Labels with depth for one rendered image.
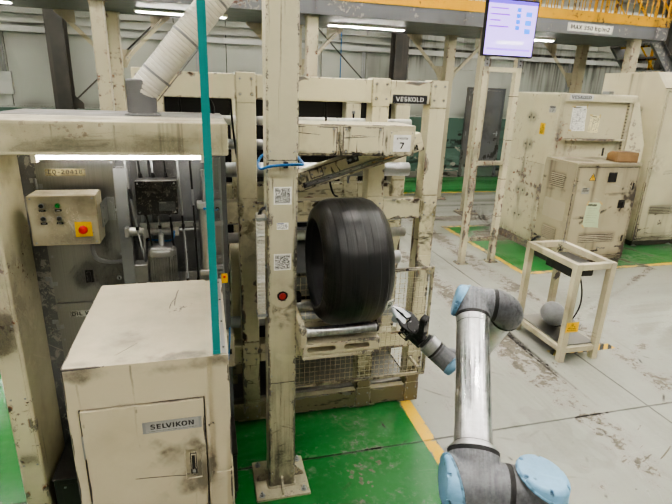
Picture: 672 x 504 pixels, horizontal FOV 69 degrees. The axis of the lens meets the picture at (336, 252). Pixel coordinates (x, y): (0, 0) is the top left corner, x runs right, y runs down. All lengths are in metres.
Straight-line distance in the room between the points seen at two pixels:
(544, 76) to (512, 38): 7.86
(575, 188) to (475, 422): 4.93
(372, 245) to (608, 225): 4.97
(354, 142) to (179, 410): 1.46
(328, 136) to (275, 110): 0.40
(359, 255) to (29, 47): 9.99
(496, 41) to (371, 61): 6.14
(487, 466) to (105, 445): 1.02
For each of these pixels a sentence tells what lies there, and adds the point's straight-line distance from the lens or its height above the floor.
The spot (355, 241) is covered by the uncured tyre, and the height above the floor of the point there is 1.35.
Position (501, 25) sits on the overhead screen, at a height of 2.62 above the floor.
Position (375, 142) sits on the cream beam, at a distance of 2.39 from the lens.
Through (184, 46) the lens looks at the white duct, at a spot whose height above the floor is 2.08.
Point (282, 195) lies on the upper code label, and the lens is 2.05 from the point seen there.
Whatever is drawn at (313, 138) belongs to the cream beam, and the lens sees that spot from 2.31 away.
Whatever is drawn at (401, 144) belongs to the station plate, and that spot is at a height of 1.69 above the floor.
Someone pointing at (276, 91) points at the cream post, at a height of 1.92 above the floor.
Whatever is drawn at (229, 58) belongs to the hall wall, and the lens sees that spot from 11.07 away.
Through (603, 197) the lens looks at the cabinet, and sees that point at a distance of 6.56.
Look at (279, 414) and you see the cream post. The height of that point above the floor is 0.45.
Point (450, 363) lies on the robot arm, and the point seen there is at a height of 0.85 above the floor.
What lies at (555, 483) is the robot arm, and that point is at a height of 0.95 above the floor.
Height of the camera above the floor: 1.93
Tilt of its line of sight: 18 degrees down
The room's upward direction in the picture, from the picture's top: 2 degrees clockwise
